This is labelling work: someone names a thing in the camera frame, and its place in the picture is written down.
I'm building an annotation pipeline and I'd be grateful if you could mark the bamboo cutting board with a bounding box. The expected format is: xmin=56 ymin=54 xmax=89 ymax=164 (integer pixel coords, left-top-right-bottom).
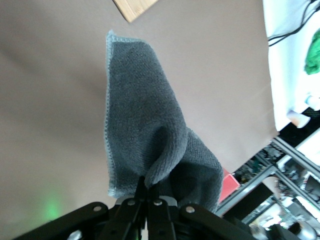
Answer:
xmin=112 ymin=0 xmax=160 ymax=24

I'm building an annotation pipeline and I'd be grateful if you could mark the black floor cable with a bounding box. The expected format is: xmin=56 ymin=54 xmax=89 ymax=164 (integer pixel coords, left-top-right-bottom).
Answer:
xmin=267 ymin=0 xmax=320 ymax=46

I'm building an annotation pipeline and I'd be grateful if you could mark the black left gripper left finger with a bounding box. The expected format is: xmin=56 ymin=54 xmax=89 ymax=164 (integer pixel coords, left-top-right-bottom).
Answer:
xmin=99 ymin=176 xmax=148 ymax=240

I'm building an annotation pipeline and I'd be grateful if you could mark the grey microfibre cloth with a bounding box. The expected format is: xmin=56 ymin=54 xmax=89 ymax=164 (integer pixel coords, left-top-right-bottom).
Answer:
xmin=103 ymin=29 xmax=225 ymax=215

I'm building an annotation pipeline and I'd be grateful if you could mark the pink plastic box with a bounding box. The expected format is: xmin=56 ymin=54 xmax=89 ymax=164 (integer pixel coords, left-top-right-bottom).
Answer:
xmin=218 ymin=172 xmax=241 ymax=205

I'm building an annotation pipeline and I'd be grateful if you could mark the green fuzzy object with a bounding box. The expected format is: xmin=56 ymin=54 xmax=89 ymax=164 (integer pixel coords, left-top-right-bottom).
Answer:
xmin=303 ymin=32 xmax=320 ymax=76

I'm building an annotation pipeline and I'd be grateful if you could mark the aluminium shelving frame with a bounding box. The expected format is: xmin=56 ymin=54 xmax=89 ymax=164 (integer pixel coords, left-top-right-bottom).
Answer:
xmin=217 ymin=137 xmax=320 ymax=226

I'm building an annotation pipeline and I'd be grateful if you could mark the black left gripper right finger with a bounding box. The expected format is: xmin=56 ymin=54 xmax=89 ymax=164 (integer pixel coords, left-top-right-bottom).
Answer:
xmin=147 ymin=183 xmax=178 ymax=240

